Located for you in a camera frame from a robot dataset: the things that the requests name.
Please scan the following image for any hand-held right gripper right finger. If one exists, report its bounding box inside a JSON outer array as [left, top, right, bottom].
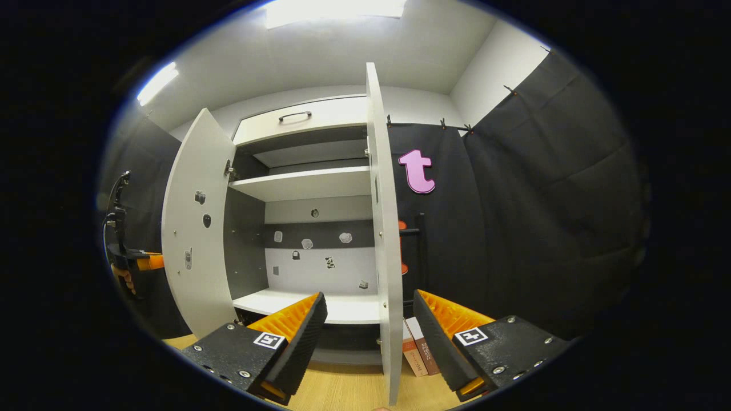
[[412, 289, 572, 403]]

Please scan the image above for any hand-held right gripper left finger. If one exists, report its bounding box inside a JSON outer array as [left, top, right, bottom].
[[180, 291, 329, 406]]

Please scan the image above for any beige cabinet door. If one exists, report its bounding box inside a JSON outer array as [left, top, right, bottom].
[[365, 62, 405, 406], [162, 108, 238, 339]]

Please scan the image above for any beige double-door shoe cabinet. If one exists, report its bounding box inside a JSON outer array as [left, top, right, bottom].
[[162, 62, 406, 406]]

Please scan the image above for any white cabinet shelf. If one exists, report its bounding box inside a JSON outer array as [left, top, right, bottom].
[[228, 166, 372, 203], [232, 288, 382, 325]]

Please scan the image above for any small cardboard box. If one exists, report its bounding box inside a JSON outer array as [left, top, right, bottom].
[[407, 316, 441, 376], [402, 319, 429, 377]]

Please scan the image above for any long ceiling light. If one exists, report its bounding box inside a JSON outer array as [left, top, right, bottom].
[[266, 0, 407, 29], [136, 62, 179, 107]]

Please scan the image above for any black backdrop cloth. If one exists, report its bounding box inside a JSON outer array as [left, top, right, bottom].
[[97, 49, 649, 343]]

